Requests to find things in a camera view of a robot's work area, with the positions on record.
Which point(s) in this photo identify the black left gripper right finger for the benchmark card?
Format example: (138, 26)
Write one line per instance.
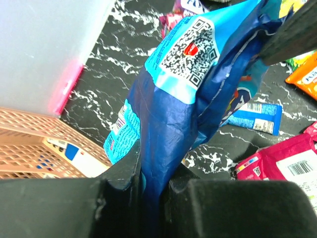
(222, 208)

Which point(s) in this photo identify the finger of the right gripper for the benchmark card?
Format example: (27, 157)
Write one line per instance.
(298, 35)

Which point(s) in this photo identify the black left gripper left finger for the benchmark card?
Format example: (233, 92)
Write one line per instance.
(103, 207)

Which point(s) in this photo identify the blue Slendy snack bag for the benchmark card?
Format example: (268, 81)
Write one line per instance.
(203, 71)

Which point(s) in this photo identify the magenta silver snack bag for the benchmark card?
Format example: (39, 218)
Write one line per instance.
(294, 159)

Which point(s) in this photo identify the green Fox's candy bag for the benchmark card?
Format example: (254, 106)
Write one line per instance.
(295, 5)

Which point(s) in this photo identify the orange Fox's candy bag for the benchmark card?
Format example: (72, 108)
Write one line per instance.
(305, 77)

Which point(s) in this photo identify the purple Fox's bag left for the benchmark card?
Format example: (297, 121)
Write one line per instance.
(181, 9)

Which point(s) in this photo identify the white card with red logo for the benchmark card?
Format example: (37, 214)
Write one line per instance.
(84, 162)

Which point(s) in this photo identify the blue wafer bar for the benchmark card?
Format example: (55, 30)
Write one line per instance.
(261, 117)

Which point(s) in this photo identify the orange plastic file organizer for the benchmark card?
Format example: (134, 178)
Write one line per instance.
(33, 146)

